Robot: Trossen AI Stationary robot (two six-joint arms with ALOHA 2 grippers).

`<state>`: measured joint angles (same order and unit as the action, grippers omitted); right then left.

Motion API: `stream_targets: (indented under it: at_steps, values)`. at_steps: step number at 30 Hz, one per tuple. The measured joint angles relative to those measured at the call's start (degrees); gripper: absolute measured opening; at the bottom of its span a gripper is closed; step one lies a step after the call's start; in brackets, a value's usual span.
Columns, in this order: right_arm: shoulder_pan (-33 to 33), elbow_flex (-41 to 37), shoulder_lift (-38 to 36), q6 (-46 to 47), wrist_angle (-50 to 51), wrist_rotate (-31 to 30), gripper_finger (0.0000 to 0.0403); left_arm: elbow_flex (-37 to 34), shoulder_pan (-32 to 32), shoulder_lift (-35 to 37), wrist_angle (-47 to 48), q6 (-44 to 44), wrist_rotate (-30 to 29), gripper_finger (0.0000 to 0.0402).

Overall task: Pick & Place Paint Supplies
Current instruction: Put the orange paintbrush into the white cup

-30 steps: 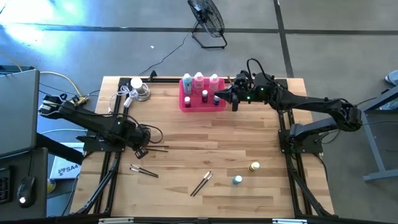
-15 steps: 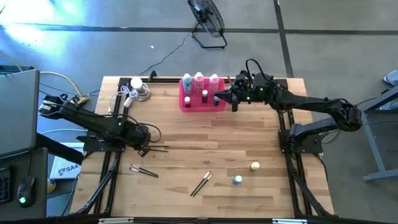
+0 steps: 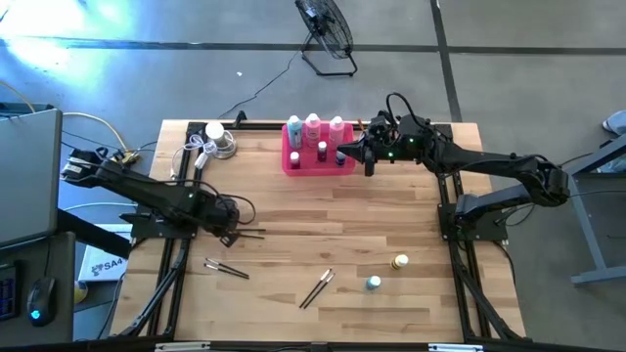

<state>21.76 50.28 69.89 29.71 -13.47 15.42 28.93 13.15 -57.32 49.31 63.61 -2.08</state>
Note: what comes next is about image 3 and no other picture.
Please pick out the dark grey desk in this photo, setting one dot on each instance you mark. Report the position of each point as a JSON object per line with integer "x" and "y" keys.
{"x": 63, "y": 322}

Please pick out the white printed box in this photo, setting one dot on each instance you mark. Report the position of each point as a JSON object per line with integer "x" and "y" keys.
{"x": 100, "y": 266}

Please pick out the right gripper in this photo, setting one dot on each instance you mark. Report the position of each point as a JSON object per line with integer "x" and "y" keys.
{"x": 406, "y": 142}

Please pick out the small magenta paint bottle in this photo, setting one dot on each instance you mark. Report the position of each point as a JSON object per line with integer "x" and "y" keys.
{"x": 295, "y": 159}

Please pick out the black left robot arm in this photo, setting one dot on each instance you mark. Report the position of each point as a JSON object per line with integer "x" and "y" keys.
{"x": 147, "y": 188}

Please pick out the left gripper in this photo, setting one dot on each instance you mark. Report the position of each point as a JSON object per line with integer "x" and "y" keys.
{"x": 220, "y": 212}

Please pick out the small light blue paint bottle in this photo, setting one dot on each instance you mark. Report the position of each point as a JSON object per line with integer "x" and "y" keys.
{"x": 373, "y": 282}

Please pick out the white strip on frame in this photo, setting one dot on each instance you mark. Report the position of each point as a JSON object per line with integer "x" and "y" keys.
{"x": 183, "y": 346}
{"x": 455, "y": 347}

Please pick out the large pink paint bottle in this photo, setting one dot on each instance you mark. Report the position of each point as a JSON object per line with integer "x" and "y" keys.
{"x": 313, "y": 129}
{"x": 336, "y": 131}

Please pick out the black computer mouse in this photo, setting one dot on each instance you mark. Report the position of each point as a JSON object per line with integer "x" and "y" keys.
{"x": 41, "y": 300}

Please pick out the black floor fan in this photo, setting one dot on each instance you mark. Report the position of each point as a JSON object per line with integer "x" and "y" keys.
{"x": 325, "y": 29}

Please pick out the small yellow paint bottle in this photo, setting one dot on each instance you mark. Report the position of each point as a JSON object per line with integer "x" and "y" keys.
{"x": 400, "y": 261}

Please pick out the pink plastic tray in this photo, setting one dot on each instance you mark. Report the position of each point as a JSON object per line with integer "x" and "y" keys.
{"x": 308, "y": 168}

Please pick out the small dark purple paint bottle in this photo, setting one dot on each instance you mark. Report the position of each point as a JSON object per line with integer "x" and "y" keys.
{"x": 322, "y": 150}

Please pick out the person's foot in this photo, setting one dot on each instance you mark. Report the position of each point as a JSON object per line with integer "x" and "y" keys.
{"x": 617, "y": 121}

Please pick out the large teal paint bottle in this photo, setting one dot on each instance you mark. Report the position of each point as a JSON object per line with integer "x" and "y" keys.
{"x": 295, "y": 131}

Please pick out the grey metal table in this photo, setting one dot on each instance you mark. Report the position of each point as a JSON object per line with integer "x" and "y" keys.
{"x": 587, "y": 254}

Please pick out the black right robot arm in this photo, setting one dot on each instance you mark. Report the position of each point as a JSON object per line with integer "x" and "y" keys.
{"x": 489, "y": 163}

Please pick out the brush pair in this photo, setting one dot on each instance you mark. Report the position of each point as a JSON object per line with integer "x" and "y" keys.
{"x": 226, "y": 266}
{"x": 315, "y": 288}

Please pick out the black clamp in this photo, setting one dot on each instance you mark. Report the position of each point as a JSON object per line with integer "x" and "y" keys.
{"x": 239, "y": 118}

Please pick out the black keyboard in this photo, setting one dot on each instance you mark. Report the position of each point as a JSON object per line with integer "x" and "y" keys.
{"x": 7, "y": 293}

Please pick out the yellow round object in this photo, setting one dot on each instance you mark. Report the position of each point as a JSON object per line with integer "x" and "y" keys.
{"x": 80, "y": 293}

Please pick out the yellow power strip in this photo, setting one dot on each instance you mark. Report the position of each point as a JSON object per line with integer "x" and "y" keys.
{"x": 126, "y": 156}

